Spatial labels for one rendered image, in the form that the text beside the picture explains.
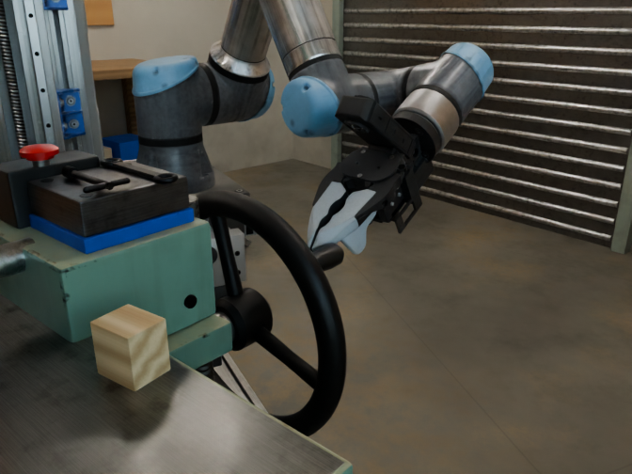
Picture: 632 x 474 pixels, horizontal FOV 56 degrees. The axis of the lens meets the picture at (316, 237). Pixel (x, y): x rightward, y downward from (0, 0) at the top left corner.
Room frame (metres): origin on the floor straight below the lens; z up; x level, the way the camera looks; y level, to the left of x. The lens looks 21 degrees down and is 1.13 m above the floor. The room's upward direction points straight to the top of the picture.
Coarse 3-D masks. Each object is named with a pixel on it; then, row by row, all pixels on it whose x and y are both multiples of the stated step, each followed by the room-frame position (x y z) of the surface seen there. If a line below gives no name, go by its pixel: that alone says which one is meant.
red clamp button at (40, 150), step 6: (36, 144) 0.48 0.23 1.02; (42, 144) 0.48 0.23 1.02; (48, 144) 0.49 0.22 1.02; (24, 150) 0.47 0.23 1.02; (30, 150) 0.47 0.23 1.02; (36, 150) 0.47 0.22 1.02; (42, 150) 0.47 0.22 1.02; (48, 150) 0.47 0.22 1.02; (54, 150) 0.47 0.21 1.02; (24, 156) 0.47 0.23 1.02; (30, 156) 0.46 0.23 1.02; (36, 156) 0.46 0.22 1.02; (42, 156) 0.47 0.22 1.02; (48, 156) 0.47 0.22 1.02; (54, 156) 0.48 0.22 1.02
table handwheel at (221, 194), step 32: (224, 192) 0.58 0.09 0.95; (224, 224) 0.59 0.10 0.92; (256, 224) 0.54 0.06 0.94; (288, 224) 0.54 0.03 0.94; (224, 256) 0.58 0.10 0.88; (288, 256) 0.51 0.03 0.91; (320, 288) 0.49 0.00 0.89; (256, 320) 0.56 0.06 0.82; (320, 320) 0.49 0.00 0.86; (288, 352) 0.53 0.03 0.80; (320, 352) 0.48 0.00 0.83; (224, 384) 0.61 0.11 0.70; (320, 384) 0.48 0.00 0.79; (288, 416) 0.53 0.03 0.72; (320, 416) 0.49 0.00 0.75
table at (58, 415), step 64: (0, 320) 0.41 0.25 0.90; (0, 384) 0.33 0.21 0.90; (64, 384) 0.33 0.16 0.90; (192, 384) 0.33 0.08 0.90; (0, 448) 0.27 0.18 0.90; (64, 448) 0.27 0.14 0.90; (128, 448) 0.27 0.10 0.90; (192, 448) 0.27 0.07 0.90; (256, 448) 0.27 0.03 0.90; (320, 448) 0.27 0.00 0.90
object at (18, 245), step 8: (24, 240) 0.43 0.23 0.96; (32, 240) 0.43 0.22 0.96; (0, 248) 0.41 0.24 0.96; (8, 248) 0.41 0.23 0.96; (16, 248) 0.41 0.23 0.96; (0, 256) 0.40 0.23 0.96; (8, 256) 0.41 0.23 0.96; (16, 256) 0.41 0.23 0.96; (0, 264) 0.40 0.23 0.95; (8, 264) 0.41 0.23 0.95; (16, 264) 0.41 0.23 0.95; (24, 264) 0.41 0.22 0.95; (0, 272) 0.40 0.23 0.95; (8, 272) 0.41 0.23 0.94; (16, 272) 0.41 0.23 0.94
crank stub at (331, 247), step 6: (324, 246) 0.56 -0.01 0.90; (330, 246) 0.56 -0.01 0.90; (336, 246) 0.56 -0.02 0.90; (312, 252) 0.55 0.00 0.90; (318, 252) 0.55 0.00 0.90; (324, 252) 0.55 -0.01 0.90; (330, 252) 0.55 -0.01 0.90; (336, 252) 0.56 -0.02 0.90; (342, 252) 0.56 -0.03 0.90; (318, 258) 0.54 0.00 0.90; (324, 258) 0.54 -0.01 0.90; (330, 258) 0.55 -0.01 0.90; (336, 258) 0.55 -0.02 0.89; (342, 258) 0.56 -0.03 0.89; (324, 264) 0.54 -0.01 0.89; (330, 264) 0.55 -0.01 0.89; (336, 264) 0.55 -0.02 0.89; (324, 270) 0.55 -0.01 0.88
